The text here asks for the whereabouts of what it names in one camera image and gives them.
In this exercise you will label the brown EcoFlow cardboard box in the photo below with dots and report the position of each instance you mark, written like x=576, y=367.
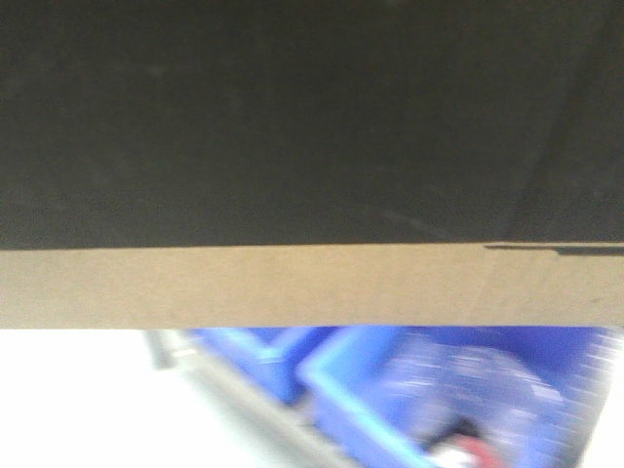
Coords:
x=173, y=164

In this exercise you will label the blue plastic bin centre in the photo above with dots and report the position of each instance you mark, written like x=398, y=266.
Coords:
x=392, y=396

